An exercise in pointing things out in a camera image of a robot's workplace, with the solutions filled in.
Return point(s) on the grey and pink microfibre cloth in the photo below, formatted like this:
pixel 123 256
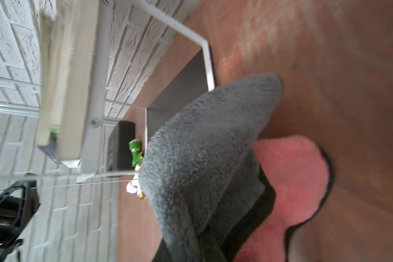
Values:
pixel 220 193

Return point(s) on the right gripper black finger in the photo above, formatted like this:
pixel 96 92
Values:
pixel 18 205

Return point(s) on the white pipe fitting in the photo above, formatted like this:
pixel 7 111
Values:
pixel 133 187

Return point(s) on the white two-tier bookshelf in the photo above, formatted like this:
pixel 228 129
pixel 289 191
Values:
pixel 68 69

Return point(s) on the black plastic case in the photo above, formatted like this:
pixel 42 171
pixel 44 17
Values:
pixel 119 156

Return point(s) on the green pipe fitting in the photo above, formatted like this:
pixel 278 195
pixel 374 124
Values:
pixel 136 149

